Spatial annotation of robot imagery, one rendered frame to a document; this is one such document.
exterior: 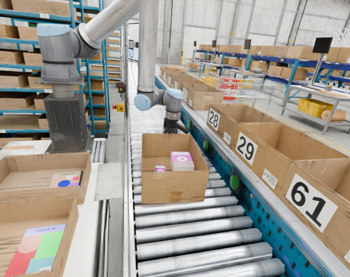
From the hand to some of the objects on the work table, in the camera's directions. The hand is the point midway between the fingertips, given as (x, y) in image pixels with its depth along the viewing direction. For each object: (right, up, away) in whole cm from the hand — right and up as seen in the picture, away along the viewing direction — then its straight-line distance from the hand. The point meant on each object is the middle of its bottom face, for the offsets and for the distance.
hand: (173, 147), depth 127 cm
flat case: (-42, -31, -64) cm, 83 cm away
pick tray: (-60, -17, -36) cm, 72 cm away
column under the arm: (-67, +1, +2) cm, 67 cm away
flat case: (-50, -17, -34) cm, 63 cm away
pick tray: (-53, -31, -65) cm, 90 cm away
